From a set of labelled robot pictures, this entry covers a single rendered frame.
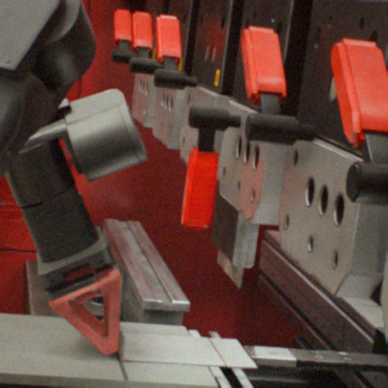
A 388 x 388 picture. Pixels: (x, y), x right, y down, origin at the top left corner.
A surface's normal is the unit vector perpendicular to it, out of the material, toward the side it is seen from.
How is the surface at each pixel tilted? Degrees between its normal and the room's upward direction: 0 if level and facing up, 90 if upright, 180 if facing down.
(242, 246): 90
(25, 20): 67
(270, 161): 90
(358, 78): 39
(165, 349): 0
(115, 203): 90
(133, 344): 0
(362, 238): 90
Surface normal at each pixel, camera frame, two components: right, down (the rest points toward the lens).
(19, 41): -0.06, -0.24
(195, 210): 0.17, 0.20
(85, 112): -0.18, -0.42
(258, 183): -0.98, -0.09
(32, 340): 0.12, -0.98
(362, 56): 0.21, -0.64
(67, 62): 0.49, 0.84
